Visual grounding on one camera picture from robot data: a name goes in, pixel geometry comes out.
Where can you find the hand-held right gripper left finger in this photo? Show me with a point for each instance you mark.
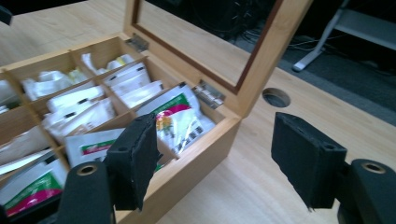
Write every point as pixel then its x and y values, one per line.
pixel 132 165

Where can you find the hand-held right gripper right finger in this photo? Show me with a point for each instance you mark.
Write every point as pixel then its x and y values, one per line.
pixel 305 165

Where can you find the white packet with green red label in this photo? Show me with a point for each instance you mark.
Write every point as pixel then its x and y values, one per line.
pixel 31 189
pixel 90 146
pixel 183 124

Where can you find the wooden compartment box with lid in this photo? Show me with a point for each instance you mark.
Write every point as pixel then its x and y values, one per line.
pixel 199 168

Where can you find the pile of plain white sachets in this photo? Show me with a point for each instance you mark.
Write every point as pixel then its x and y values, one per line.
pixel 77 105

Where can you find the white metal table leg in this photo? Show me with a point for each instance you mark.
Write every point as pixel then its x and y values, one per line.
pixel 314 51

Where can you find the grey table frame bar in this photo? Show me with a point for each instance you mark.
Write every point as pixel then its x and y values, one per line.
pixel 367 28

